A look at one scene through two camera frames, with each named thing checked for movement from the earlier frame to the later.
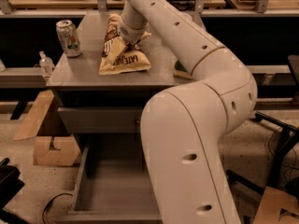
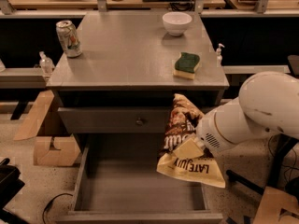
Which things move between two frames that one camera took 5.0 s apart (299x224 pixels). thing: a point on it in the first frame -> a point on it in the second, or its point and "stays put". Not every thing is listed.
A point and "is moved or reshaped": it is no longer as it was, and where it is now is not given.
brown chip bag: [133, 59] is moved or reshaped
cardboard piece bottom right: [273, 201] stays put
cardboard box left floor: [66, 151] stays put
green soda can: [68, 37] stays put
